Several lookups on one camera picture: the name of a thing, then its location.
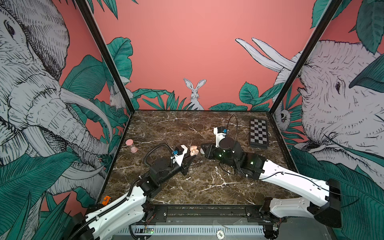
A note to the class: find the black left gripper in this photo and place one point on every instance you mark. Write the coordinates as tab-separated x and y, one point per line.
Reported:
185	165

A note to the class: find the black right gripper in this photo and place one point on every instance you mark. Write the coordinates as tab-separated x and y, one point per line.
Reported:
210	154

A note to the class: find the pink earbud charging case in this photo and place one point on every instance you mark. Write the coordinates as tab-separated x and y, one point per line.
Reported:
194	150

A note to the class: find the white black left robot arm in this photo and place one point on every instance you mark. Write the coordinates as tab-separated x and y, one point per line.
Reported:
132	207

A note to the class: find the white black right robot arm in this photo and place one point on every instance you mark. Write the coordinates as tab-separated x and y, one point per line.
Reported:
318	199

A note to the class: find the folded black white chessboard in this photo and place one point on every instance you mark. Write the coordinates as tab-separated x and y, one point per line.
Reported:
259	136

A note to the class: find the pink sand hourglass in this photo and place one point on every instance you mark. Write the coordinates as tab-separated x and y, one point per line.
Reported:
131	145

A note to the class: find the orange clip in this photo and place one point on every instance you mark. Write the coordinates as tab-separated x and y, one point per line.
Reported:
106	200

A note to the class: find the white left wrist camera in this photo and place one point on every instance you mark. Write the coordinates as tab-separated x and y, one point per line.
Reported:
178	154

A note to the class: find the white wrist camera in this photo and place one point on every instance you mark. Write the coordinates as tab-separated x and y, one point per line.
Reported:
178	154
220	133

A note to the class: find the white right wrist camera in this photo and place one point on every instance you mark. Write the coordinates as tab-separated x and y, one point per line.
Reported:
220	133

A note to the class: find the black front mounting rail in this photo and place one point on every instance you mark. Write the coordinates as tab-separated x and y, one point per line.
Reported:
160	213

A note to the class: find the white slotted cable duct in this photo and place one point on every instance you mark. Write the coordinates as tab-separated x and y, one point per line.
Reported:
194	230

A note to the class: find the black left corner frame post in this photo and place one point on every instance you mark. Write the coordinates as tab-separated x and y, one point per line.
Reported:
99	40

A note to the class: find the black corner frame post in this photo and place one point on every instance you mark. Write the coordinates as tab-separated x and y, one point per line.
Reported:
324	21
99	40

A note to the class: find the black right corner frame post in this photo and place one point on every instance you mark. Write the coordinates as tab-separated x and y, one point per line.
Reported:
324	21

